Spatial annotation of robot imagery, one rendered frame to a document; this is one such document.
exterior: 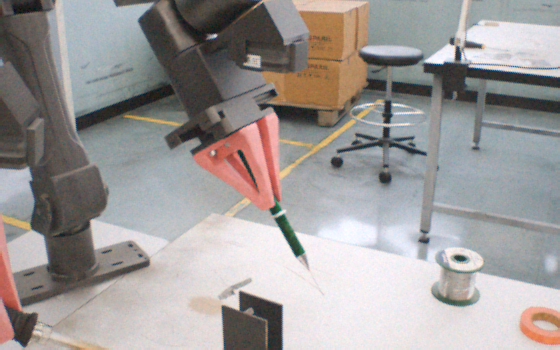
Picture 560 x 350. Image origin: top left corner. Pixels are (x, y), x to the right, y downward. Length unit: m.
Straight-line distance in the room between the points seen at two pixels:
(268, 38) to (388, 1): 4.34
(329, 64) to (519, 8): 1.54
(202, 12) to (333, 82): 3.36
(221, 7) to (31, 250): 0.55
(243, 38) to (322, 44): 3.34
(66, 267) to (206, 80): 0.39
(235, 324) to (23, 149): 0.32
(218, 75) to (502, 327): 0.45
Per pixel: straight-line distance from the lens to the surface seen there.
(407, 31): 4.79
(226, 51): 0.52
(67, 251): 0.79
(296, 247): 0.54
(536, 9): 4.61
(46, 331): 0.44
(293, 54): 0.48
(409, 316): 0.74
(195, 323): 0.72
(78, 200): 0.75
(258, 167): 0.51
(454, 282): 0.76
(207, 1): 0.49
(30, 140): 0.37
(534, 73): 2.20
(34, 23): 0.76
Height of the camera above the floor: 1.17
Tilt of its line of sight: 21 degrees down
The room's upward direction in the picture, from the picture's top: straight up
